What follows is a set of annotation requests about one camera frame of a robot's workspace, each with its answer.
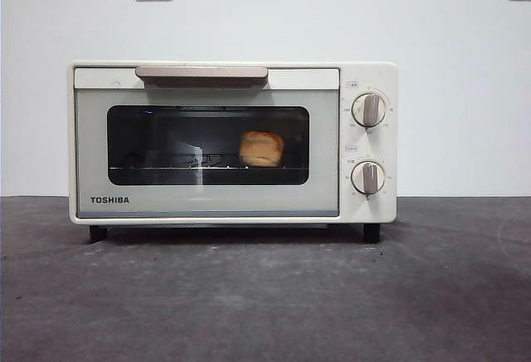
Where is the golden bread loaf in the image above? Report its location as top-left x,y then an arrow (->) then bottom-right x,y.
239,130 -> 285,168

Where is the glass oven door beige handle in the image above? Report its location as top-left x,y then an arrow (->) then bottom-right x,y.
73,66 -> 341,218

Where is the beige oven knob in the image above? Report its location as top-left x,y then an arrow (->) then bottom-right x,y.
351,159 -> 387,195
351,92 -> 387,128

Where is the white Toshiba toaster oven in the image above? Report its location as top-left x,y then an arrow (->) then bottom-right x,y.
67,61 -> 399,243

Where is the metal wire oven rack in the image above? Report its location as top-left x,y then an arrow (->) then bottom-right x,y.
109,152 -> 310,171

